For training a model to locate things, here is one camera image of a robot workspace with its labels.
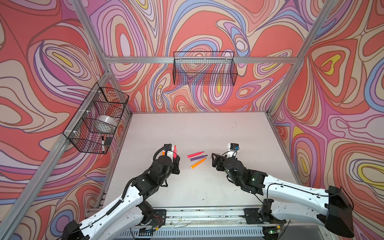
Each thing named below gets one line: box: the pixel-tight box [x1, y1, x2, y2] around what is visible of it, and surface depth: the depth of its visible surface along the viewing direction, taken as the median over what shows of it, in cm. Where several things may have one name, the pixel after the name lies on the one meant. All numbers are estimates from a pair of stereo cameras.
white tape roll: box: [95, 115, 118, 131], surface depth 73 cm
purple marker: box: [189, 155, 208, 162], surface depth 96 cm
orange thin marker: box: [190, 157, 207, 169], surface depth 93 cm
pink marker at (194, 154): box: [186, 151, 205, 158], surface depth 98 cm
